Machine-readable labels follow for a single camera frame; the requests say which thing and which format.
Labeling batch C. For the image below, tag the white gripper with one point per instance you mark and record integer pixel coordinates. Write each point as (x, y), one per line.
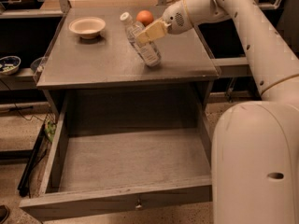
(175, 19)

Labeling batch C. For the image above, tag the clear plastic water bottle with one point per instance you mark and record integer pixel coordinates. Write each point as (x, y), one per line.
(148, 52)

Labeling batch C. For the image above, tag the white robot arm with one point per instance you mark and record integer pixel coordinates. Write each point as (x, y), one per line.
(255, 145)

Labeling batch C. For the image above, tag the open grey top drawer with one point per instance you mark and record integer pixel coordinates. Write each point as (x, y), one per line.
(113, 148)

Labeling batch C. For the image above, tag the metal drawer knob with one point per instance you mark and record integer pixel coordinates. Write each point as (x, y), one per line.
(138, 205)

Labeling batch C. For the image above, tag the orange fruit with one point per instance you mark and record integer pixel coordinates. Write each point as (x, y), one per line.
(145, 17)

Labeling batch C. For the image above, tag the grey wooden cabinet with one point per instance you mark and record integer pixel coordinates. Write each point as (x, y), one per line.
(110, 61)

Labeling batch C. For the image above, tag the white paper bowl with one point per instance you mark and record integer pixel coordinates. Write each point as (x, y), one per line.
(87, 27)

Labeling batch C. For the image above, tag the clear plastic container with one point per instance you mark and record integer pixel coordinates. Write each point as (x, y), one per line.
(37, 66)

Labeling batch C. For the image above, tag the grey side shelf left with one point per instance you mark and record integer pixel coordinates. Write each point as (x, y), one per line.
(22, 80)

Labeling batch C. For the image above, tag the blue patterned bowl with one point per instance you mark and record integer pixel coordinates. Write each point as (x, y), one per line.
(9, 65)

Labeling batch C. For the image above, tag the black floor bar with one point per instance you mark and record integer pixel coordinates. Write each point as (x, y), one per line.
(23, 187)

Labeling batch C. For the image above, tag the dark shoe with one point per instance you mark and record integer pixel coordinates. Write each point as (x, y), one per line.
(4, 213)

